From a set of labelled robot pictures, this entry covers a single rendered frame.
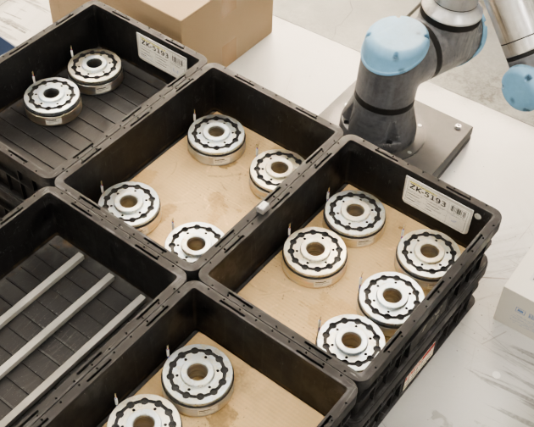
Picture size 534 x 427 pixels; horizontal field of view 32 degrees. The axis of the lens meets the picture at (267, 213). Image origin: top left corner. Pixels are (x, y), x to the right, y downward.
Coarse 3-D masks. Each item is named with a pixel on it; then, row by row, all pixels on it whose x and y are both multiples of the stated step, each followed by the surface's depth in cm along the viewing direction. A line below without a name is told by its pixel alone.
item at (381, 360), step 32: (320, 160) 153; (288, 192) 149; (448, 192) 150; (256, 224) 144; (224, 256) 139; (224, 288) 135; (448, 288) 138; (416, 320) 132; (320, 352) 129; (384, 352) 130
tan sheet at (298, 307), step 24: (384, 240) 155; (360, 264) 152; (384, 264) 152; (264, 288) 148; (288, 288) 148; (312, 288) 148; (336, 288) 148; (288, 312) 145; (312, 312) 145; (336, 312) 145; (312, 336) 142; (384, 336) 142
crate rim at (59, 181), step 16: (208, 64) 169; (192, 80) 166; (240, 80) 166; (176, 96) 164; (272, 96) 164; (144, 112) 160; (304, 112) 162; (128, 128) 158; (336, 128) 159; (112, 144) 155; (80, 160) 152; (64, 176) 150; (288, 176) 151; (64, 192) 147; (272, 192) 148; (96, 208) 145; (256, 208) 146; (240, 224) 144; (144, 240) 141; (176, 256) 139; (208, 256) 139; (192, 272) 138
